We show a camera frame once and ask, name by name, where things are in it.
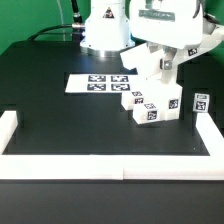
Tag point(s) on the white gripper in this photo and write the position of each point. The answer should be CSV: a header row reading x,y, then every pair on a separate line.
x,y
173,23

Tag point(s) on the white chair back piece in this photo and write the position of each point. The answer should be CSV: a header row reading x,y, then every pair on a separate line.
x,y
145,58

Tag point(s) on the white chair seat plate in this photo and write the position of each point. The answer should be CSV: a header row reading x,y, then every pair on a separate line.
x,y
166,97

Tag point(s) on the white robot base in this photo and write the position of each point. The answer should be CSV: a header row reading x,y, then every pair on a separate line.
x,y
107,31

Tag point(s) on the white fiducial marker sheet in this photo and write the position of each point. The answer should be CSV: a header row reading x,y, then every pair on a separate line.
x,y
99,83

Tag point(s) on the white U-shaped fence frame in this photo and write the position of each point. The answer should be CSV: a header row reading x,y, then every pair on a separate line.
x,y
94,167

